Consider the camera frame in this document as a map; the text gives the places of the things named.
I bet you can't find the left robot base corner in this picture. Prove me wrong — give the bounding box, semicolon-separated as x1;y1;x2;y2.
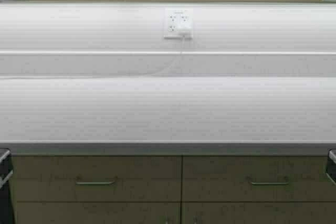
1;148;14;190

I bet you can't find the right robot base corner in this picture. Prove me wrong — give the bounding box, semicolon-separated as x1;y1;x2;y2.
326;149;336;183

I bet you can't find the right wooden drawer front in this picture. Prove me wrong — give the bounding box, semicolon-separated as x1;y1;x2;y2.
182;156;335;202

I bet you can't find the wooden drawer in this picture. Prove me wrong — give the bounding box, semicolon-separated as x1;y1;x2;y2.
182;156;335;202
11;156;182;202

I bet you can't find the left wooden drawer front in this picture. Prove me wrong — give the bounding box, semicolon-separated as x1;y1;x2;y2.
11;156;182;202

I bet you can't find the white power cable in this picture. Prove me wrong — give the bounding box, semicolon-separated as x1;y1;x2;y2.
0;36;186;80

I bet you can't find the white wall outlet plate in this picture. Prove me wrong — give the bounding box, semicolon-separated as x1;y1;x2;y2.
163;8;194;39

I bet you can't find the left drawer metal handle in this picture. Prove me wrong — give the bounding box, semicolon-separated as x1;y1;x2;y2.
75;176;119;186

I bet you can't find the drawer metal handle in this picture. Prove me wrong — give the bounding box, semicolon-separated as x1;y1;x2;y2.
246;177;290;186
75;176;119;186

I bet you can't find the right drawer metal handle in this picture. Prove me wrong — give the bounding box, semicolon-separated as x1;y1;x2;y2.
246;177;290;186

